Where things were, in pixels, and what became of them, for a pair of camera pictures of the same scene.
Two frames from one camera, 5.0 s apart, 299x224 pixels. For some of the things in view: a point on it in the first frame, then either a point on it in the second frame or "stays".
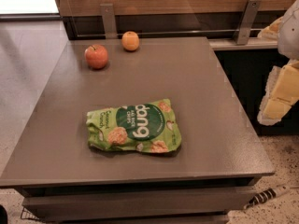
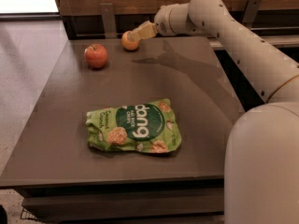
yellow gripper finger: x=281 y=93 -> x=164 y=24
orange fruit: x=130 y=40 stays
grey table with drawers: x=64 y=178 stays
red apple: x=96 y=56 stays
